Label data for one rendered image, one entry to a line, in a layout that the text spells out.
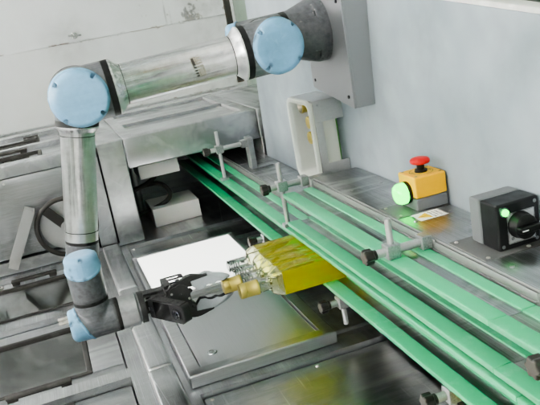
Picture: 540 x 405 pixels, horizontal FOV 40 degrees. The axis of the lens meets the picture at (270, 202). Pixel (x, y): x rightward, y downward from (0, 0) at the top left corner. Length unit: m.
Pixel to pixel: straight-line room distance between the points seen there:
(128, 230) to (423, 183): 1.42
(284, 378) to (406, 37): 0.75
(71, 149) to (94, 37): 3.68
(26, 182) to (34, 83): 2.74
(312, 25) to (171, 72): 0.37
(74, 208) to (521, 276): 0.99
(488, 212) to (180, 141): 1.58
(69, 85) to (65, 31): 3.82
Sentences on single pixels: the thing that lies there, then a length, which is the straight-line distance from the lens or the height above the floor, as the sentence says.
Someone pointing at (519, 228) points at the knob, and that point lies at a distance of 1.23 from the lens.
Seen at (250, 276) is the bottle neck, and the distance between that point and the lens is 1.70.
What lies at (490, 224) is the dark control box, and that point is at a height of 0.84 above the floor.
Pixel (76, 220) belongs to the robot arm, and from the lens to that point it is 1.71.
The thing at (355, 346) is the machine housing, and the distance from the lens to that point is 1.67.
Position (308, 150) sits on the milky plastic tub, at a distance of 2.08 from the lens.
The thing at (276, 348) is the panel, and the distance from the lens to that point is 1.64.
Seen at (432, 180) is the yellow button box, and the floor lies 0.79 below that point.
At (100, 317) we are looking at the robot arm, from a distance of 1.65.
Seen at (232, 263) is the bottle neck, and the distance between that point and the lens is 1.80.
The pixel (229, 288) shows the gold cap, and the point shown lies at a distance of 1.68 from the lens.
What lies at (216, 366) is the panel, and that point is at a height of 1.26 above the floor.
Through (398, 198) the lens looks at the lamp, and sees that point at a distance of 1.49.
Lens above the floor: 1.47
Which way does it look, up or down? 15 degrees down
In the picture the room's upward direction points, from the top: 105 degrees counter-clockwise
